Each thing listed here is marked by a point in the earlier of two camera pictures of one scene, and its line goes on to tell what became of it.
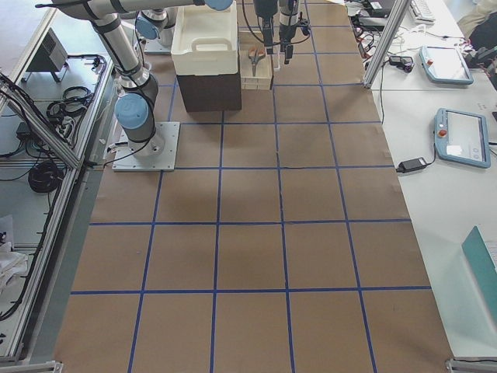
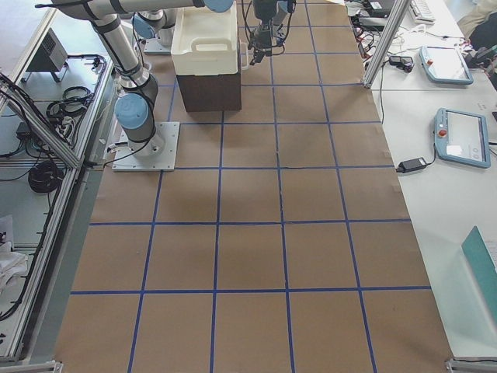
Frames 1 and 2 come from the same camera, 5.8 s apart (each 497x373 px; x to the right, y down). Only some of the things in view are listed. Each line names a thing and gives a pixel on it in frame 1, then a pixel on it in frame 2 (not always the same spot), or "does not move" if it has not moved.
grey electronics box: (52, 57) does not move
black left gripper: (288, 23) to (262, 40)
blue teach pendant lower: (462, 137) does not move
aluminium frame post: (398, 10) does not move
